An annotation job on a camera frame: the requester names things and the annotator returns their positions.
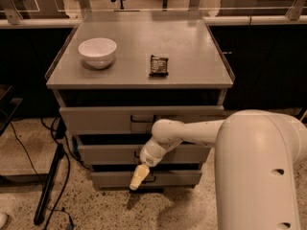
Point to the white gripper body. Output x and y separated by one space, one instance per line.
150 156

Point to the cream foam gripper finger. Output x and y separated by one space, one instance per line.
139 175

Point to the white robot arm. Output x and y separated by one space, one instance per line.
255 152

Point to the grey top drawer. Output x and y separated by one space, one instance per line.
130 119

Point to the grey drawer cabinet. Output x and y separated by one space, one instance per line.
197 74

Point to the dark snack packet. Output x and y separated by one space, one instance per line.
158 67

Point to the black power strip bar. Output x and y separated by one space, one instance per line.
47 187

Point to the white ceramic bowl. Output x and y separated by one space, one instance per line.
98 52

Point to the black side table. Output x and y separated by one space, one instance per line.
8 105

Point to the white rail ledge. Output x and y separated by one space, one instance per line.
210 21

